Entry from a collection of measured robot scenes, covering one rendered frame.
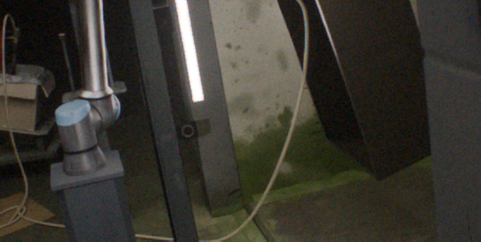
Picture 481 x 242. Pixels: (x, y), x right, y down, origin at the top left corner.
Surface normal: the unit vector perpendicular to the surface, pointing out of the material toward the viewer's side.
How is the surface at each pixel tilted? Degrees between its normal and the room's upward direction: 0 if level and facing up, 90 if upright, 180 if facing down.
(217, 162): 90
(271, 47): 90
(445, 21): 90
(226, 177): 90
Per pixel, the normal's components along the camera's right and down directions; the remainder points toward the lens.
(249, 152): 0.23, 0.23
